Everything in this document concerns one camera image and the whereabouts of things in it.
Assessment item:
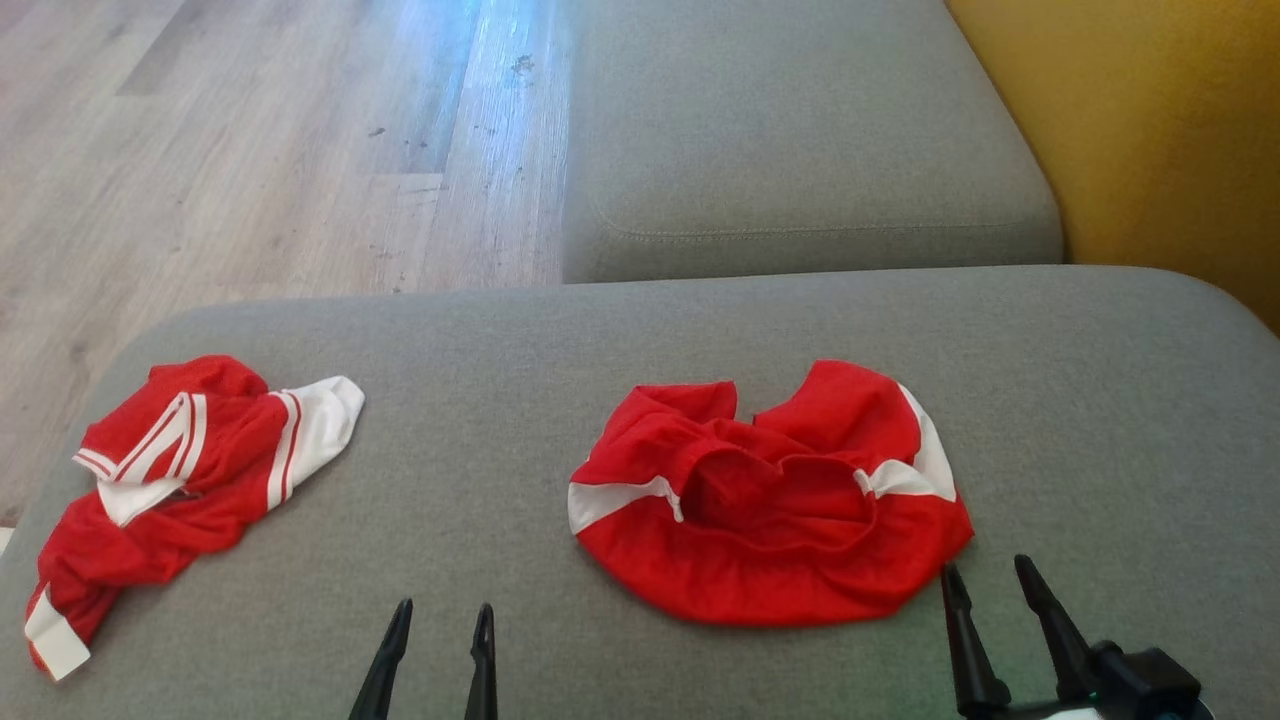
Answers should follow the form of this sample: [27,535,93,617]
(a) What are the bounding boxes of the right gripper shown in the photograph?
[940,554,1111,720]

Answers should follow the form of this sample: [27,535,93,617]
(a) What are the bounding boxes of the grey fabric sofa cushion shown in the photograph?
[0,265,1280,720]
[562,0,1064,284]

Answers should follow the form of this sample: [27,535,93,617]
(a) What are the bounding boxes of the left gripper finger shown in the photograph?
[464,603,499,720]
[348,598,414,720]

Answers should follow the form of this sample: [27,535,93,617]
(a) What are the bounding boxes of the red shorts white trim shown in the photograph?
[567,360,975,628]

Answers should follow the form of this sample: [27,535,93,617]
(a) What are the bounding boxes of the yellow sofa back cushion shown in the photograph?
[945,0,1280,336]

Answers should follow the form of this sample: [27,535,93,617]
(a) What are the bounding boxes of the red shirt white sleeves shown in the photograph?
[24,355,366,683]

